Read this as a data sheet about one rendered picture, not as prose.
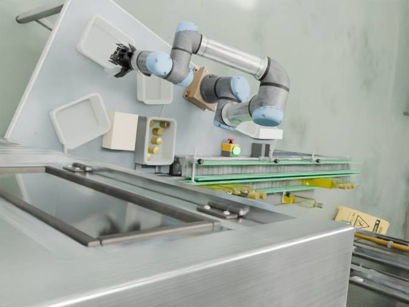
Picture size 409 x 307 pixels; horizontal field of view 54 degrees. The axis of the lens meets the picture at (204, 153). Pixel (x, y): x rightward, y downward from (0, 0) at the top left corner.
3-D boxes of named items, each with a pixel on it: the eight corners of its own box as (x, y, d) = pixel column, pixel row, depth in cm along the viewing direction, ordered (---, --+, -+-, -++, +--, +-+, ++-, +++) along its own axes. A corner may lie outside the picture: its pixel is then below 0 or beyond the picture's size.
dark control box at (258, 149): (250, 155, 251) (261, 156, 245) (251, 142, 250) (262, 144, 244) (258, 155, 257) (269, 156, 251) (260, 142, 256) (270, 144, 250)
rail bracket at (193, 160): (180, 180, 194) (198, 184, 185) (183, 145, 193) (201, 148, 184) (185, 180, 196) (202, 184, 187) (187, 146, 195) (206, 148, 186)
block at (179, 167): (171, 174, 199) (180, 176, 194) (173, 155, 198) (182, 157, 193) (176, 174, 201) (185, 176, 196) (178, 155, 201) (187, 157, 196)
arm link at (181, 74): (199, 58, 143) (176, 46, 136) (192, 89, 142) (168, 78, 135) (185, 59, 149) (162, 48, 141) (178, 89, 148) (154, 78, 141)
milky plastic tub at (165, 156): (133, 162, 190) (144, 165, 184) (137, 115, 188) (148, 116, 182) (162, 162, 202) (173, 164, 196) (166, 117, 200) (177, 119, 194)
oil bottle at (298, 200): (282, 202, 258) (319, 211, 240) (283, 194, 258) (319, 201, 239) (287, 201, 262) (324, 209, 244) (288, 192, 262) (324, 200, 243)
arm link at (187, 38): (301, 62, 153) (183, 15, 136) (295, 89, 152) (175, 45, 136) (285, 67, 164) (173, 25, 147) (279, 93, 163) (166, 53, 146)
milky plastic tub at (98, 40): (84, 13, 166) (95, 10, 160) (126, 42, 182) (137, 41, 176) (68, 50, 163) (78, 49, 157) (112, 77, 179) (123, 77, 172)
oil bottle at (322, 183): (305, 184, 275) (344, 192, 255) (305, 176, 275) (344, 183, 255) (309, 184, 279) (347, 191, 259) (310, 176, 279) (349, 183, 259)
